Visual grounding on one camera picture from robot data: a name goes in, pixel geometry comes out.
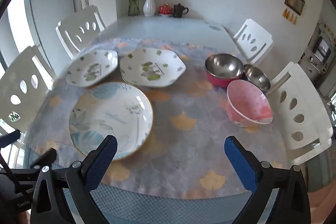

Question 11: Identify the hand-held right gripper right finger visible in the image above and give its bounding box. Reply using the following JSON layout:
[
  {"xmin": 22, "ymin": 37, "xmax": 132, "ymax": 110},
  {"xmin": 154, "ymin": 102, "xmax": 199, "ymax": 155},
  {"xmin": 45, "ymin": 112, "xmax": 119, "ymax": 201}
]
[{"xmin": 224, "ymin": 135, "xmax": 311, "ymax": 224}]

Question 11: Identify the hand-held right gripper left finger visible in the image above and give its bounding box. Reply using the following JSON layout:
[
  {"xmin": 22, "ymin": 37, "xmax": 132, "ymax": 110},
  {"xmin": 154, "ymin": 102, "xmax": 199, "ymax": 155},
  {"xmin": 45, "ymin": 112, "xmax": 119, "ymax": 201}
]
[{"xmin": 30, "ymin": 135, "xmax": 118, "ymax": 224}]

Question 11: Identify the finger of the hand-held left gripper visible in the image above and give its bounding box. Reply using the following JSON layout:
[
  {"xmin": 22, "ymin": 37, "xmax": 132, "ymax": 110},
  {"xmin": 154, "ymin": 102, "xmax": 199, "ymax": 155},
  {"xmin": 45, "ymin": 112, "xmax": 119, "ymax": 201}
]
[
  {"xmin": 16, "ymin": 148, "xmax": 57, "ymax": 170},
  {"xmin": 0, "ymin": 130, "xmax": 21, "ymax": 148}
]

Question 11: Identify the round plate with blue leaves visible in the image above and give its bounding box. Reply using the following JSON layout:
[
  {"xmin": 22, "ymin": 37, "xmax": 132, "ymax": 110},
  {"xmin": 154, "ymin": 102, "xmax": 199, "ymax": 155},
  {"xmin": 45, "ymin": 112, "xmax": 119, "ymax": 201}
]
[{"xmin": 69, "ymin": 82, "xmax": 154, "ymax": 161}]

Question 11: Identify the pink patterned bowl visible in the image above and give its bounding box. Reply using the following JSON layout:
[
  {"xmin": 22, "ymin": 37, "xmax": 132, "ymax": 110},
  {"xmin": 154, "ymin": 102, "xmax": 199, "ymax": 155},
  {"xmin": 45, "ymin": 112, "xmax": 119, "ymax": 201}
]
[{"xmin": 226, "ymin": 80, "xmax": 274, "ymax": 128}]

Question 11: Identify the small steel bowl blue outside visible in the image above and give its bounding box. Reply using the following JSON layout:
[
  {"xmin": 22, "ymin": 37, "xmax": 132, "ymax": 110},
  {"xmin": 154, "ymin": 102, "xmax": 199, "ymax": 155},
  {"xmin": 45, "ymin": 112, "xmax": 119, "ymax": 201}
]
[{"xmin": 243, "ymin": 64, "xmax": 271, "ymax": 92}]

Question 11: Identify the angular white plate green print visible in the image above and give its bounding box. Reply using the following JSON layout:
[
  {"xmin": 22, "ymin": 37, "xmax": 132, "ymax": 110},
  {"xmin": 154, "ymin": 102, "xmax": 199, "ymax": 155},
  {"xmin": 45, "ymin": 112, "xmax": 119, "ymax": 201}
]
[
  {"xmin": 119, "ymin": 47, "xmax": 186, "ymax": 88},
  {"xmin": 65, "ymin": 50, "xmax": 118, "ymax": 88}
]

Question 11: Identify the large steel bowl red outside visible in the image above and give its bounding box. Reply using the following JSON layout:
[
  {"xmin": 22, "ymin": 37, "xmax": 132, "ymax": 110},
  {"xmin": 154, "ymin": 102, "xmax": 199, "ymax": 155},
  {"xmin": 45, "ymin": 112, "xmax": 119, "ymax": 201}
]
[{"xmin": 205, "ymin": 53, "xmax": 244, "ymax": 88}]

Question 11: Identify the white dining chair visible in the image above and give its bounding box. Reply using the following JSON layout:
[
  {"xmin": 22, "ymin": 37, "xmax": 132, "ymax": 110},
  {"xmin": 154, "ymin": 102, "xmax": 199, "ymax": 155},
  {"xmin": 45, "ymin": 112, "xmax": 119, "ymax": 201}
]
[
  {"xmin": 56, "ymin": 5, "xmax": 107, "ymax": 59},
  {"xmin": 265, "ymin": 61, "xmax": 334, "ymax": 164},
  {"xmin": 0, "ymin": 46, "xmax": 57, "ymax": 135},
  {"xmin": 232, "ymin": 18, "xmax": 273, "ymax": 64}
]

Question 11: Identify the blue waffle cloth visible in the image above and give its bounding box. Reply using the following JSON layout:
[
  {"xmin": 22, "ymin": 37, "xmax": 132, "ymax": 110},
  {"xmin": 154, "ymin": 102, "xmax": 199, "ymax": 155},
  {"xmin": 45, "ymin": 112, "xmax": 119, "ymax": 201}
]
[{"xmin": 26, "ymin": 147, "xmax": 265, "ymax": 224}]

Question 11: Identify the grey tablecloth with orange leaves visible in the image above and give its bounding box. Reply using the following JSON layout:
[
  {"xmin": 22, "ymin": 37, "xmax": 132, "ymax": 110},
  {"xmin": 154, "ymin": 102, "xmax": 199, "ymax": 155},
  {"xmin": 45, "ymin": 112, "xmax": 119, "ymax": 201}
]
[{"xmin": 25, "ymin": 37, "xmax": 286, "ymax": 199}]

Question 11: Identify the dark framed window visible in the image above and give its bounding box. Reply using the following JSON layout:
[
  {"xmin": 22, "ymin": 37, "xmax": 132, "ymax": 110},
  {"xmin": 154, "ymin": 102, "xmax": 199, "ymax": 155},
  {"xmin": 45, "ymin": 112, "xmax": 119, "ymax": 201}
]
[{"xmin": 328, "ymin": 90, "xmax": 336, "ymax": 127}]

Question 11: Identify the bright window beside table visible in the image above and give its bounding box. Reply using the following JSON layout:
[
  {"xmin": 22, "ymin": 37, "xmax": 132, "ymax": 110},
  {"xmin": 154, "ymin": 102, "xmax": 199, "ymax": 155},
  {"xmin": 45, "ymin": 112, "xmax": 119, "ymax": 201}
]
[{"xmin": 0, "ymin": 0, "xmax": 40, "ymax": 72}]

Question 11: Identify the cluttered white cabinet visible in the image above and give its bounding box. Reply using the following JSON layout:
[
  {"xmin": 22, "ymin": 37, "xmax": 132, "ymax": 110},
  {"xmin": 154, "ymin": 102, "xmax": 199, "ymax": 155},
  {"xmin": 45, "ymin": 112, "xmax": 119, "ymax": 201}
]
[{"xmin": 299, "ymin": 23, "xmax": 336, "ymax": 98}]

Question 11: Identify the clear glass vase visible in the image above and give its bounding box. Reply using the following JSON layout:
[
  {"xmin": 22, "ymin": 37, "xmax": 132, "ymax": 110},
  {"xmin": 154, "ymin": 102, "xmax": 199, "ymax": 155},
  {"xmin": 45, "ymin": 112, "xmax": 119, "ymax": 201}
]
[{"xmin": 128, "ymin": 0, "xmax": 140, "ymax": 17}]

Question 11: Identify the white ribbed vase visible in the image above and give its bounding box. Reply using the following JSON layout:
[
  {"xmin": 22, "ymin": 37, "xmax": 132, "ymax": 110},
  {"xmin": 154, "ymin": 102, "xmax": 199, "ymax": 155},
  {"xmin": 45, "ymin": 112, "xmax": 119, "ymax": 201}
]
[{"xmin": 143, "ymin": 0, "xmax": 156, "ymax": 17}]

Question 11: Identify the red lidded cup on saucer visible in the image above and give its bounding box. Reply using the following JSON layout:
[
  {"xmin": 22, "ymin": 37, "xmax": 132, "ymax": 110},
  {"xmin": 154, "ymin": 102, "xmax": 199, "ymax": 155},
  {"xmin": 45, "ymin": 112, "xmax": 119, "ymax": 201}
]
[{"xmin": 158, "ymin": 4, "xmax": 174, "ymax": 17}]

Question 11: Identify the dark brown lidded mug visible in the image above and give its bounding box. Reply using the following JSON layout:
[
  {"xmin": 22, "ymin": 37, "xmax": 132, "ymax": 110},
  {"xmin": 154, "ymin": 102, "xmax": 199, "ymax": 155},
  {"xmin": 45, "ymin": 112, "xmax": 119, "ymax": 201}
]
[{"xmin": 173, "ymin": 3, "xmax": 189, "ymax": 18}]

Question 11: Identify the small brown framed picture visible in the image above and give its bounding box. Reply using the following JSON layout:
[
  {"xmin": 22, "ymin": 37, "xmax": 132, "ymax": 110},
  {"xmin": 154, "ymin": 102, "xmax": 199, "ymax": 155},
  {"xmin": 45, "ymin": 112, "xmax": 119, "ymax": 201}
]
[{"xmin": 284, "ymin": 0, "xmax": 305, "ymax": 16}]

